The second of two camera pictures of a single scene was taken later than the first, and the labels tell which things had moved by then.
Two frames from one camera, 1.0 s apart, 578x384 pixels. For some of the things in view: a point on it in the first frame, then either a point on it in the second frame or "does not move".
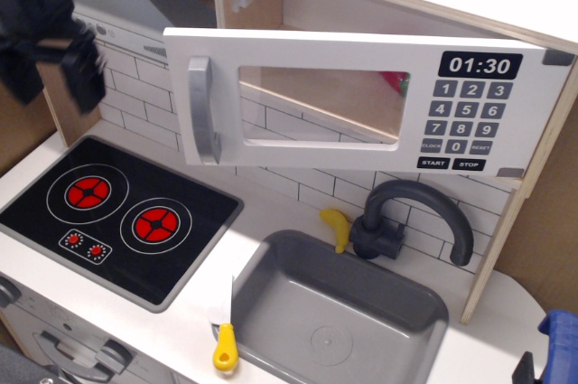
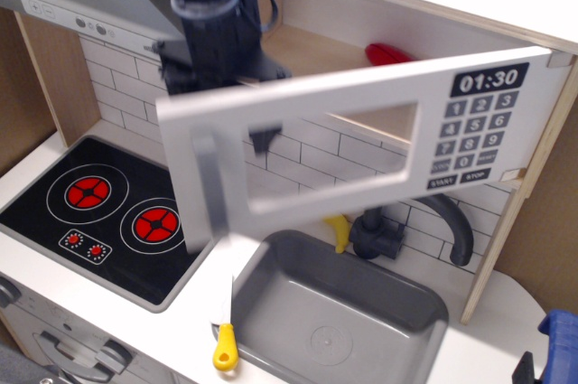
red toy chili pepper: [399, 79] → [381, 54]
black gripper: [41, 7] → [220, 51]
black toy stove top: [136, 227] does not move
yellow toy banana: [342, 225] does not move
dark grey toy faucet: [372, 237] does not move
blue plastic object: [563, 362] does not move
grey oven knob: [9, 292] does not move
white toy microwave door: [358, 103] → [475, 121]
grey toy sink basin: [309, 314] does not move
